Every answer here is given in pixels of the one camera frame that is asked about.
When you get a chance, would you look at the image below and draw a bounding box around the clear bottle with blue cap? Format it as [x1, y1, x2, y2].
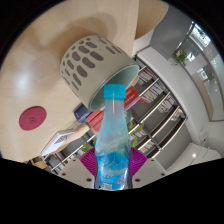
[94, 83, 132, 192]

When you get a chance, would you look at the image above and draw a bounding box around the light wooden chair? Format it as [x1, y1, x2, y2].
[134, 0, 170, 40]

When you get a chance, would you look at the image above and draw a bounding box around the small green ledge plant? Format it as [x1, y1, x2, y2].
[171, 48, 189, 67]

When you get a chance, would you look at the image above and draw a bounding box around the grey patterned ceramic mug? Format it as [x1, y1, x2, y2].
[59, 34, 141, 113]

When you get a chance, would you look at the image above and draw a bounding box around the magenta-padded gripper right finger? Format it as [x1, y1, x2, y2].
[127, 146, 168, 190]

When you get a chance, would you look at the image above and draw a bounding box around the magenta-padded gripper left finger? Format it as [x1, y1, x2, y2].
[58, 147, 101, 190]

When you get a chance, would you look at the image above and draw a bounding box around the grey shelf unit with books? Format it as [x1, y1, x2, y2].
[43, 64, 189, 175]

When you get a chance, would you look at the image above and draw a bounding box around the pink book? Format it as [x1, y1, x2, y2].
[125, 98, 143, 112]

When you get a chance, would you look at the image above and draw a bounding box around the flat round red coaster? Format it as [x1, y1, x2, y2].
[18, 105, 48, 132]

